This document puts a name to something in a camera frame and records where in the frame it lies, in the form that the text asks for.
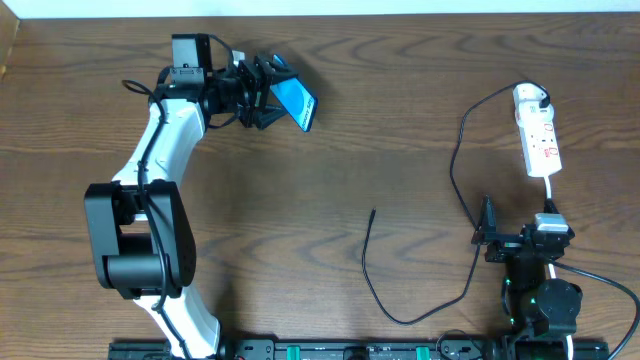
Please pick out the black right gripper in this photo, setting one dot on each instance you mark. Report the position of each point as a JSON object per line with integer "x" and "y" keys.
{"x": 507, "y": 240}

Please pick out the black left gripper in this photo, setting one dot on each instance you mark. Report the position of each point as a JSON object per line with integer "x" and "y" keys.
{"x": 256, "y": 92}

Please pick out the blue Galaxy smartphone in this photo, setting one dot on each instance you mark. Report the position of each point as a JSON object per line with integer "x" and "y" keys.
{"x": 298, "y": 100}

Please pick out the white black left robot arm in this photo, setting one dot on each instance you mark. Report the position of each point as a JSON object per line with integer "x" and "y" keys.
{"x": 142, "y": 243}

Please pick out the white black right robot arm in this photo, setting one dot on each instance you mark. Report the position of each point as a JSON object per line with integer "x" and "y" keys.
{"x": 542, "y": 307}

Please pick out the white power strip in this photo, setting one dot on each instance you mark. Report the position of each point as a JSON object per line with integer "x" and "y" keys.
{"x": 538, "y": 138}

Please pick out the brown cardboard left panel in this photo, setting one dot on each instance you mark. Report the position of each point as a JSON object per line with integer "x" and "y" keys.
{"x": 8, "y": 32}

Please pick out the white USB wall charger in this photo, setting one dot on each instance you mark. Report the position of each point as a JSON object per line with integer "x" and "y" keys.
{"x": 530, "y": 97}

